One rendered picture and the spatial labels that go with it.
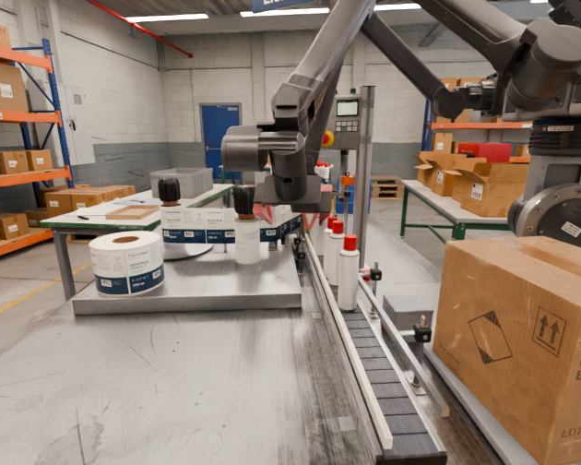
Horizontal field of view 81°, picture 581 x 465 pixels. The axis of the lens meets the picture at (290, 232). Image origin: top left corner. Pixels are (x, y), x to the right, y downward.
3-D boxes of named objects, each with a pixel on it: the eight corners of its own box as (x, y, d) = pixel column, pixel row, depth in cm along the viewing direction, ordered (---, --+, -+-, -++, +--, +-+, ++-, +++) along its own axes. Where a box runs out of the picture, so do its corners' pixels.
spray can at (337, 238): (326, 280, 111) (327, 219, 105) (341, 280, 111) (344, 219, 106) (328, 287, 106) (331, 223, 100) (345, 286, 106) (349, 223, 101)
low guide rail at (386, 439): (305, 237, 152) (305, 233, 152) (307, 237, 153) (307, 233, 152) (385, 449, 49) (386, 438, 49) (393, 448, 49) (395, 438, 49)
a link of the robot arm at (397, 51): (361, -15, 90) (360, -6, 99) (326, 31, 96) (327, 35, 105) (472, 103, 98) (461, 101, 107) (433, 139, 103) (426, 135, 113)
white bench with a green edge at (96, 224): (180, 247, 424) (173, 183, 402) (238, 249, 414) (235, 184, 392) (61, 329, 243) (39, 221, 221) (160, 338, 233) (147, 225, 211)
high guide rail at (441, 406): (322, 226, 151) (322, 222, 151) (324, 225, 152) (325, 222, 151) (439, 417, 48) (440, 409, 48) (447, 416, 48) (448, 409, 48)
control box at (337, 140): (328, 149, 138) (330, 99, 132) (369, 149, 129) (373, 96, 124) (317, 149, 129) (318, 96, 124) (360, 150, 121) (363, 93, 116)
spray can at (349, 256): (335, 303, 96) (337, 232, 90) (353, 303, 96) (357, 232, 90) (339, 312, 91) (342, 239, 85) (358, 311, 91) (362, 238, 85)
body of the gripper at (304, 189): (266, 182, 63) (260, 151, 57) (321, 182, 62) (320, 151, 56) (262, 209, 60) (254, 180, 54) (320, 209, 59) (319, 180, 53)
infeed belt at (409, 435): (295, 220, 209) (295, 213, 208) (308, 219, 210) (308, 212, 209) (383, 478, 51) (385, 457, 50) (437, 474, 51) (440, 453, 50)
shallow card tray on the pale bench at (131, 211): (130, 208, 259) (129, 204, 258) (160, 208, 258) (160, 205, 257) (105, 220, 226) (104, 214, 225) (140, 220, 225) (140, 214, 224)
